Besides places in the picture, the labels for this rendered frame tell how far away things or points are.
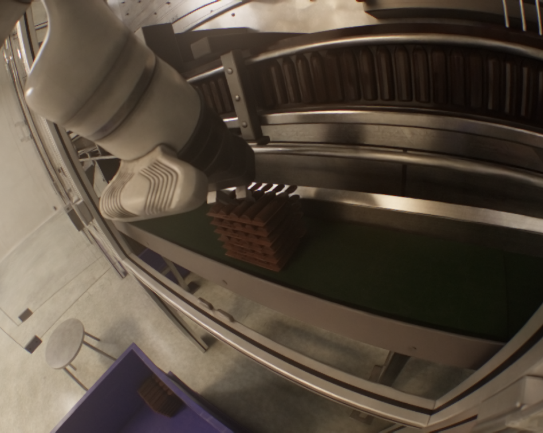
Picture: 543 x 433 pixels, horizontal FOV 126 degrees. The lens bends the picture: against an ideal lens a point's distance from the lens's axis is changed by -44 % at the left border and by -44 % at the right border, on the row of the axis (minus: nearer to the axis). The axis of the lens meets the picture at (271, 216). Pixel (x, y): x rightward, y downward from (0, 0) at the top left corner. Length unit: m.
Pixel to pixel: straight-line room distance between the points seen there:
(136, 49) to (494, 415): 0.30
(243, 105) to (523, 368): 0.39
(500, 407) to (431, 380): 0.84
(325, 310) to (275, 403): 0.72
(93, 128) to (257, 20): 0.59
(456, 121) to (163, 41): 0.47
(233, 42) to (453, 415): 0.49
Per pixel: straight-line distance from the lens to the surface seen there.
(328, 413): 0.95
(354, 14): 0.59
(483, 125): 0.29
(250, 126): 0.35
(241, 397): 1.02
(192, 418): 0.83
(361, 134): 0.43
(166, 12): 1.10
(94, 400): 0.83
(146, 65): 0.15
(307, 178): 0.51
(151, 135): 0.16
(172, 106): 0.16
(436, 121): 0.29
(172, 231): 0.55
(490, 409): 0.21
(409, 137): 0.41
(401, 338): 0.30
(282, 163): 0.52
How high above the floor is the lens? 0.94
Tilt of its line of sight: 34 degrees down
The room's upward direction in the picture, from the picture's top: 15 degrees counter-clockwise
